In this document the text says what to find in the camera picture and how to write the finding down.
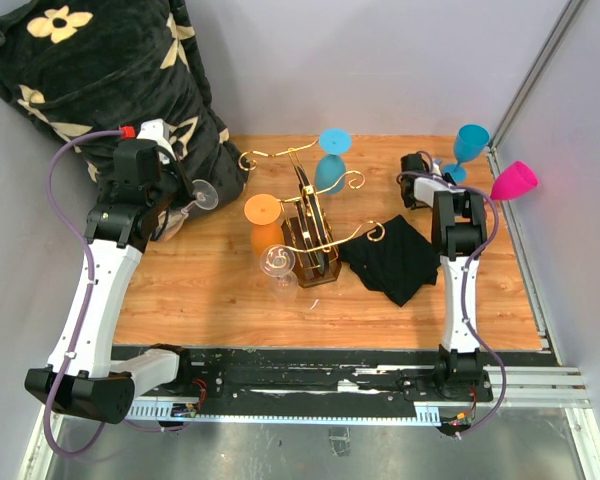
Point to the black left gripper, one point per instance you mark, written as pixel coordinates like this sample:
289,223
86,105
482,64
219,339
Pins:
186,193

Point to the clear wine glass back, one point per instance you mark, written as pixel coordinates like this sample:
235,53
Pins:
205,198

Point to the clear wine glass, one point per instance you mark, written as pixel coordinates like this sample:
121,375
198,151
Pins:
278,263
205,198

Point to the blue wine glass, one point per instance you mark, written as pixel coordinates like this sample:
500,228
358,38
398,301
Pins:
334,143
469,143

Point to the orange wine glass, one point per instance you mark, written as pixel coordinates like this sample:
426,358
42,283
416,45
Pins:
263,212

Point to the magenta wine glass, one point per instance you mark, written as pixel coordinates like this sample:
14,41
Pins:
517,180

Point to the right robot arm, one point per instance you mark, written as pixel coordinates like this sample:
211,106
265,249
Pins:
458,236

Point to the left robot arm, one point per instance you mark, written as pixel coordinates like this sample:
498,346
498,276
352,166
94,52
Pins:
95,300

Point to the gold black wine glass rack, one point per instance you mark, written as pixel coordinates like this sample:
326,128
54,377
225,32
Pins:
306,230

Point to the clear wine glass front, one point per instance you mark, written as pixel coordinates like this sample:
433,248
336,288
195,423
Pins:
278,263

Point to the black folded cloth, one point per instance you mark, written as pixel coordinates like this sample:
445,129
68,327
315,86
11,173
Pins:
398,265

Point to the black floral plush blanket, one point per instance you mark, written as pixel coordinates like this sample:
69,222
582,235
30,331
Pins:
77,67

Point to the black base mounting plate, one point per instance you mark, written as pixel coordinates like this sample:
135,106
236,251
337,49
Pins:
305,383

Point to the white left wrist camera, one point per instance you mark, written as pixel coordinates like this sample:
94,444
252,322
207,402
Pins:
157,130

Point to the aluminium rail frame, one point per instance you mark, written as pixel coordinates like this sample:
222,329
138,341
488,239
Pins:
518,379

